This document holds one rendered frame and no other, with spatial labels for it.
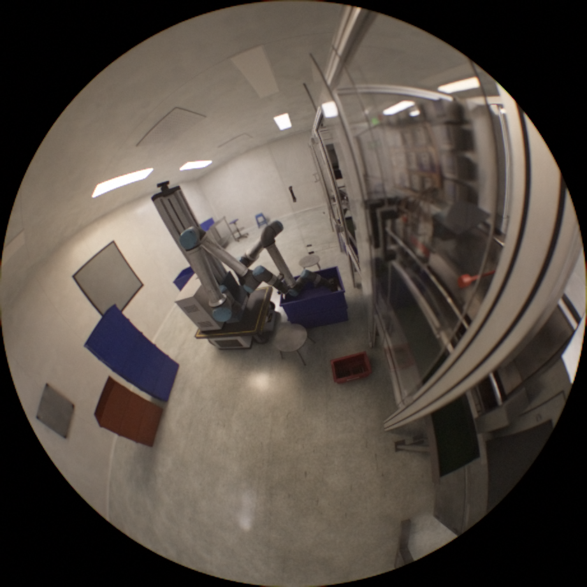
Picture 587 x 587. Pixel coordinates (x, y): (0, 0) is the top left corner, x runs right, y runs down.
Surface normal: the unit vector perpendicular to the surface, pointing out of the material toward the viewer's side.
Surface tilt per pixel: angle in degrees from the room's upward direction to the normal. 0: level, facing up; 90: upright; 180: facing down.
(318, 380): 0
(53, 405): 90
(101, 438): 90
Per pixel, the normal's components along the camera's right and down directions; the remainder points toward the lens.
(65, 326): 0.95, -0.21
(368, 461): -0.32, -0.73
